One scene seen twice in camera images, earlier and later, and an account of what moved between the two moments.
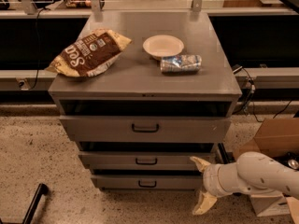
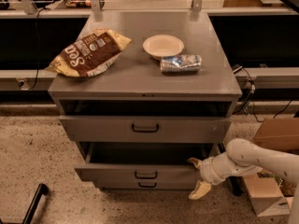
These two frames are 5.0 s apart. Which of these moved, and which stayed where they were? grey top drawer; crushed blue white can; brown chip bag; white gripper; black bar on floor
Moved: white gripper
Stayed: crushed blue white can; grey top drawer; brown chip bag; black bar on floor
